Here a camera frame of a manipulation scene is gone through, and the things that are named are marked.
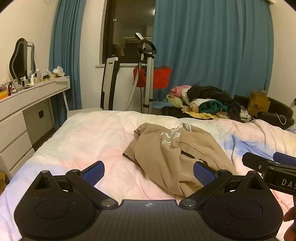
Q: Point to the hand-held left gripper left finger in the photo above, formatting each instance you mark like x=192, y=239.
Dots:
x=92, y=172

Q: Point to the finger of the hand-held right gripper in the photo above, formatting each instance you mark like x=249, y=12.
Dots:
x=284, y=158
x=254, y=162

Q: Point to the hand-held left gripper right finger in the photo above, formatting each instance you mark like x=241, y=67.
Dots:
x=203, y=172

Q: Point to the tan printed t-shirt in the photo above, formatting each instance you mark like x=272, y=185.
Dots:
x=157, y=157

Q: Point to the pile of mixed clothes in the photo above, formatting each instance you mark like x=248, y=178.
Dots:
x=208, y=102

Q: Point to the person's right hand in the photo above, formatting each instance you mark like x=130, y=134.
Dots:
x=291, y=213

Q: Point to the pastel tie-dye bed blanket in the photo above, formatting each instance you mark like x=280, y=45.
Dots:
x=81, y=139

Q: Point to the black sofa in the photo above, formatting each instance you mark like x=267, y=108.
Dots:
x=272, y=111

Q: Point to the yellow cardboard box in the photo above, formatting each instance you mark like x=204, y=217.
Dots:
x=257, y=103
x=2, y=183

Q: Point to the blue cloth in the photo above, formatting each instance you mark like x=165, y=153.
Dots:
x=160, y=104

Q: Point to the white chair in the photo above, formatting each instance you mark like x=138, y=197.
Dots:
x=108, y=81

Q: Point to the white vanity desk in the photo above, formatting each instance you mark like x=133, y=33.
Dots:
x=34, y=90

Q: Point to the red fuzzy cloth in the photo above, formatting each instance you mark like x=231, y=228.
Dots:
x=161, y=78

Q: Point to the dark cosmetics box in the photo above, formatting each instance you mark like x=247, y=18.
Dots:
x=48, y=78

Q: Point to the white tissue box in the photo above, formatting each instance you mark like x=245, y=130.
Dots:
x=59, y=71

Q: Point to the silver tripod stand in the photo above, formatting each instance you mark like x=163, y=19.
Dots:
x=148, y=81

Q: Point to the row of cosmetic bottles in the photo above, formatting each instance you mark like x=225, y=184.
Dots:
x=32, y=78

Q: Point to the orange box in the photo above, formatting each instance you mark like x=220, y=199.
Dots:
x=3, y=95

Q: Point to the wide blue curtain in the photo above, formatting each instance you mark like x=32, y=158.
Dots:
x=208, y=46

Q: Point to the narrow blue curtain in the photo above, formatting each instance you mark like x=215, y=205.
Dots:
x=67, y=46

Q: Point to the wavy-framed mirror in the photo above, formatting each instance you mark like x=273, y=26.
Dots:
x=19, y=60

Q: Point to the dark window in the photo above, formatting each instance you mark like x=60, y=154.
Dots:
x=129, y=23

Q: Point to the black wall socket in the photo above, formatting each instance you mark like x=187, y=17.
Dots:
x=41, y=114

